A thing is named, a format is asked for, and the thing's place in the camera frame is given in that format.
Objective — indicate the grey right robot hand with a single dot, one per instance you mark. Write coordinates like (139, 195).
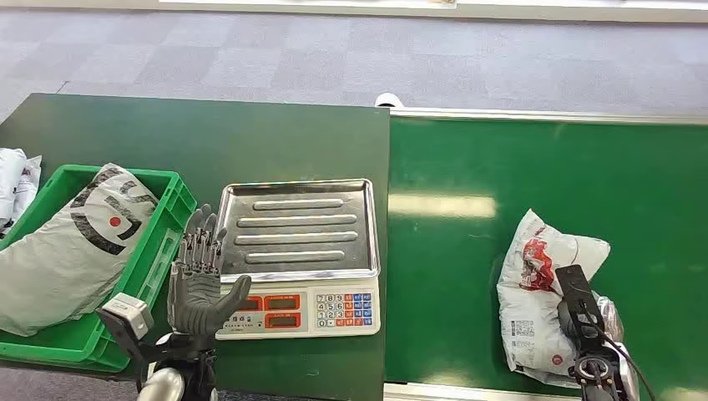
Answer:
(609, 318)

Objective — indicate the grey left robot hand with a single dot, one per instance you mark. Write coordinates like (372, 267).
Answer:
(194, 299)

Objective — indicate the white package with red print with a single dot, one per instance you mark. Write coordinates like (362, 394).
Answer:
(534, 310)

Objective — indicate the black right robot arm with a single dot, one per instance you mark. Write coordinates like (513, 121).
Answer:
(600, 376)

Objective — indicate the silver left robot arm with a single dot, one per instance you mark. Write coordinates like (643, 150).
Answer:
(182, 365)

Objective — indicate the grey package with black print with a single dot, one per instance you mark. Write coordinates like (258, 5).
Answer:
(61, 260)

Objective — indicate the green conveyor belt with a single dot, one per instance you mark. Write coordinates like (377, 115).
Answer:
(553, 177)

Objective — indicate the white plastic package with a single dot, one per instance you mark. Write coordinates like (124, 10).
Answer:
(27, 188)
(10, 182)

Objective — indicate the white round conveyor end cap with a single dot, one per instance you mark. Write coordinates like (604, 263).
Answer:
(388, 101)

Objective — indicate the green plastic crate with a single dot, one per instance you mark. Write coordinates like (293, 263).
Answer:
(157, 232)

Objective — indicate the electronic weighing scale steel tray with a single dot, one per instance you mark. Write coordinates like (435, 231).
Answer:
(301, 260)

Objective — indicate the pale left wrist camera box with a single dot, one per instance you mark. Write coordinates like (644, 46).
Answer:
(130, 314)

